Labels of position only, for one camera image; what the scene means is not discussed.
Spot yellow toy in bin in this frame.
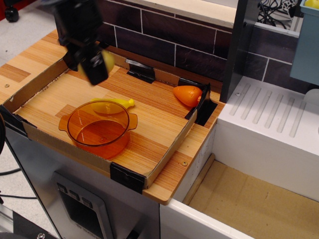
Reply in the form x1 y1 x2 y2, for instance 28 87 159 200
304 0 319 9

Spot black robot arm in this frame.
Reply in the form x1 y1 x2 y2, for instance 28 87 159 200
43 0 109 85

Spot yellow toy banana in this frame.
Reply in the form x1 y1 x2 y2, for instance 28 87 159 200
91 98 135 114

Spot orange toy carrot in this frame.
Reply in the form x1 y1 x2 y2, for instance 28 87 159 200
173 86 202 107

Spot tangled black cables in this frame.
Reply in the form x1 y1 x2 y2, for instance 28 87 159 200
256 0 304 29

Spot dark grey vertical post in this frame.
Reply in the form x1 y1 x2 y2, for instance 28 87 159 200
220 0 260 103

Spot yellow toy potato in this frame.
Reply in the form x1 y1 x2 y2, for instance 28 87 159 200
78 50 115 76

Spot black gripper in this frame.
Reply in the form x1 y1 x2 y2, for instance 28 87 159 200
53 4 109 85

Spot silver toy oven front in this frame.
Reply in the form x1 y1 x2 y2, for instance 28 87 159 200
6 128 160 239

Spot orange transparent plastic pot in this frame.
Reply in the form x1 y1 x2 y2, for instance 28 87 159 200
59 102 138 159

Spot white toy sink unit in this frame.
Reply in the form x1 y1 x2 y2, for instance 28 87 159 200
160 77 319 239

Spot teal plastic bin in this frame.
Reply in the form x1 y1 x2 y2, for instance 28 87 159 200
290 0 319 85

